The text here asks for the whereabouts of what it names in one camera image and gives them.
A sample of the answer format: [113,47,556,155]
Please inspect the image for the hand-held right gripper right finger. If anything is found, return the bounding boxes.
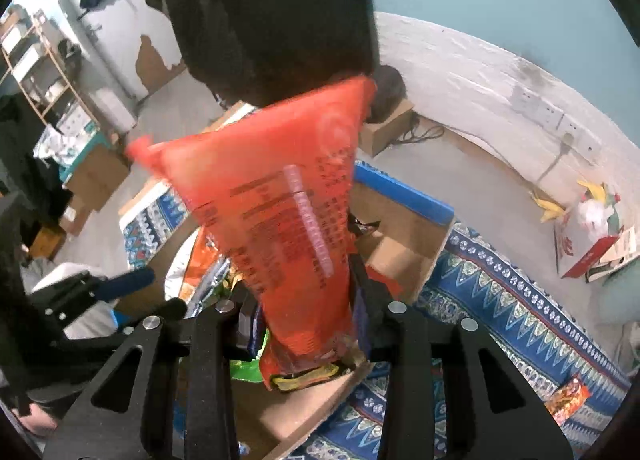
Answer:
[347,255,573,460]

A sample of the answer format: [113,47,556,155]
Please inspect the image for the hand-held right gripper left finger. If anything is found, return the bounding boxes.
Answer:
[42,290,266,460]

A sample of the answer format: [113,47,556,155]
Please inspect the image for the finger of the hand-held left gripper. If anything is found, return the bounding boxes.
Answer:
[112,297,189,338]
[75,267,157,303]

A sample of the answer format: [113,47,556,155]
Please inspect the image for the orange cracker packet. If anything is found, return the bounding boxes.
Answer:
[179,227,237,302]

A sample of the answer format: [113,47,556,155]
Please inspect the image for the red snack bag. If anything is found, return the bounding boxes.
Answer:
[125,75,378,393]

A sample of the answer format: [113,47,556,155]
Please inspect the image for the person's left hand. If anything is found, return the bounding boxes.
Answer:
[20,401,59,437]

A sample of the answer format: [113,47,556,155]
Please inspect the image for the green snack packet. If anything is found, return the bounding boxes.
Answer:
[229,329,272,384]

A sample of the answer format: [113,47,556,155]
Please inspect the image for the brown cardboard box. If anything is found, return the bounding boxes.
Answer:
[29,224,69,262]
[64,141,134,214]

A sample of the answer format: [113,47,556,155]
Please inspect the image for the blue patterned blanket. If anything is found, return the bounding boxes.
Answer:
[120,185,633,460]

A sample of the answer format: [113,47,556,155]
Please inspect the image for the dark clothes pile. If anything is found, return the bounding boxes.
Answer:
[0,94,72,242]

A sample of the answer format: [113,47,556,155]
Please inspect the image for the small red snack packet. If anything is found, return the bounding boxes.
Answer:
[543,373,592,427]

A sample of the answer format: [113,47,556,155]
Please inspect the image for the white box appliance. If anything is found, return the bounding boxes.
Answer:
[81,87,139,134]

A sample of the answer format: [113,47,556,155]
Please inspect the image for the banana peel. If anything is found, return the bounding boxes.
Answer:
[529,189,567,224]
[576,179,612,202]

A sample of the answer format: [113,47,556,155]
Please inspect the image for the red and white paper bag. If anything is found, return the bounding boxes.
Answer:
[553,200,627,280]

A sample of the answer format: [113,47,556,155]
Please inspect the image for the small cardboard box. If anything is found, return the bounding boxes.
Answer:
[358,98,416,157]

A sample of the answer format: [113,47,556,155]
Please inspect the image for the white plastic trash bag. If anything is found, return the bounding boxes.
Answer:
[574,197,619,242]

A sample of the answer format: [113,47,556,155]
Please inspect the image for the printed paper leaflet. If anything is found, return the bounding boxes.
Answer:
[585,227,640,284]

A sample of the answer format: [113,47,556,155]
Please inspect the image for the white door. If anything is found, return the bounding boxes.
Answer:
[45,0,189,100]

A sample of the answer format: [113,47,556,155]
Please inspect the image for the black cylindrical device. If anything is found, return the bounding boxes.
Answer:
[366,64,407,124]

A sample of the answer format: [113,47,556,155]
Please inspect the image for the wooden shelf rack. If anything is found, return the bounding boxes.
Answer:
[0,8,101,137]

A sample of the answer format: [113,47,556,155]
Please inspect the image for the dark hanging cloth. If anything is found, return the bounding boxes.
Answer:
[137,0,379,109]

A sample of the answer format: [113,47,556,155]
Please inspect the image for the grey plug with cable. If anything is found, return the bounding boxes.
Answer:
[536,132,577,187]

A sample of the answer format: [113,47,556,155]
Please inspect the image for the white wall socket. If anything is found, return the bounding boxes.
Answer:
[532,99,564,129]
[510,85,534,114]
[557,114,584,142]
[581,127,606,159]

